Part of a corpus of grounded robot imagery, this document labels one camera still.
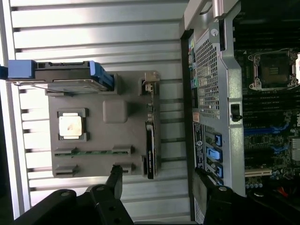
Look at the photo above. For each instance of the CPU socket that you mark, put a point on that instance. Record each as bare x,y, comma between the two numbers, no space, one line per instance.
272,70

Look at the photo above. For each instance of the blue slot retention clip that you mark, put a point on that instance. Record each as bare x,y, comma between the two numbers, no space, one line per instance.
213,155
219,171
218,140

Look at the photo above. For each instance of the black case lock slider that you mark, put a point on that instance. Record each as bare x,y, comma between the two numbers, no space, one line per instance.
235,112

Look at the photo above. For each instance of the blue expansion slot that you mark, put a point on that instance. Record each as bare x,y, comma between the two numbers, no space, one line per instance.
257,131

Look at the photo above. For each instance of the green RAM stick bare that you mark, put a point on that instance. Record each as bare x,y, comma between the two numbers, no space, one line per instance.
93,152

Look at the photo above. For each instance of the hard disk blue caddy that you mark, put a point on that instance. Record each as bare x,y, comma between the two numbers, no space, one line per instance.
65,75

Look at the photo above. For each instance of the silver chipset heatsink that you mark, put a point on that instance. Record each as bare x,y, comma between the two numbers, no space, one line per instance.
295,150

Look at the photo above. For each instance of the green motherboard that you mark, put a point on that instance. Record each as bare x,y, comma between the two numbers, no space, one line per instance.
262,140

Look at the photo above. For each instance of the grey parts rack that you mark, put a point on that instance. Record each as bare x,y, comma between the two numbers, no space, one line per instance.
112,136

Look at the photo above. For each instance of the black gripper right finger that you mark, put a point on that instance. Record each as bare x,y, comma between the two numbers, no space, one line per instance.
225,206

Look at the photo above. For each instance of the black open PC case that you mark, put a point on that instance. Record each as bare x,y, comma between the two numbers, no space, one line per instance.
232,82

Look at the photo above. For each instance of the silver CPU chip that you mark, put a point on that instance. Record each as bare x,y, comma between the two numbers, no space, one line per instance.
71,126

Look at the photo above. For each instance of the white expansion slot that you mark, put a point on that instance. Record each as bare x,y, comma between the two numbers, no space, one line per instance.
257,173

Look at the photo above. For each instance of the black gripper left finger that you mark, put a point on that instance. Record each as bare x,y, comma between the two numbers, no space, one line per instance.
110,204

